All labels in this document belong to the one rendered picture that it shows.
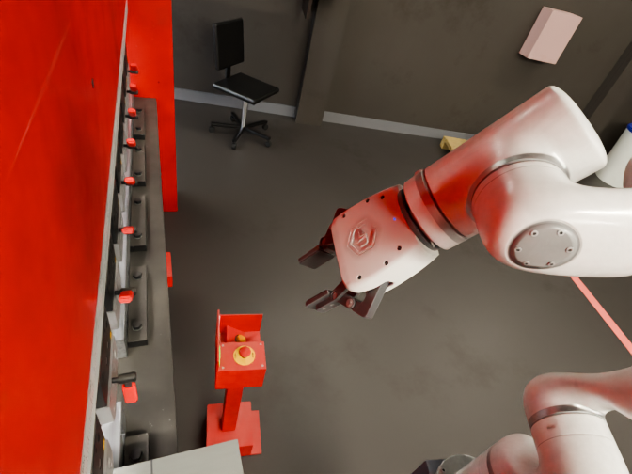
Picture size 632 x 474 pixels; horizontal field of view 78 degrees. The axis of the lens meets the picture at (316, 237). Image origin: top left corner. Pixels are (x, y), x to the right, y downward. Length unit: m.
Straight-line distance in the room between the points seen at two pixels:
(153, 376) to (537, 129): 1.11
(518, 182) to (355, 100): 4.51
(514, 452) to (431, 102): 4.50
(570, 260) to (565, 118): 0.11
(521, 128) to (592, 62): 5.56
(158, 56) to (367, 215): 2.20
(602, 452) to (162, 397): 0.98
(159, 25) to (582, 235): 2.35
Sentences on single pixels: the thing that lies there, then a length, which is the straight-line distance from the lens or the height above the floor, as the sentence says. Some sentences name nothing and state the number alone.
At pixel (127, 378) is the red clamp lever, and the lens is 0.82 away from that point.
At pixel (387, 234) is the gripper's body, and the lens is 0.41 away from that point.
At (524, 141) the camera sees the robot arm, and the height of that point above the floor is 1.85.
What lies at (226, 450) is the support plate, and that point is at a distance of 1.02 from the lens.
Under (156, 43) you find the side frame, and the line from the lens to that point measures 2.52.
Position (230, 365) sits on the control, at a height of 0.78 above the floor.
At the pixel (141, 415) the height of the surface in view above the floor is 0.88.
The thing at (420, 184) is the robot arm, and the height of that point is 1.78.
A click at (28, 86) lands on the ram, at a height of 1.78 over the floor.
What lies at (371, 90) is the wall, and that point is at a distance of 4.81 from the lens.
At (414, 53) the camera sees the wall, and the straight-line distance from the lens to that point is 4.80.
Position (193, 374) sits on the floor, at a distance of 2.23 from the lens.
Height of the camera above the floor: 1.96
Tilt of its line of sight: 40 degrees down
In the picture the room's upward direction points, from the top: 16 degrees clockwise
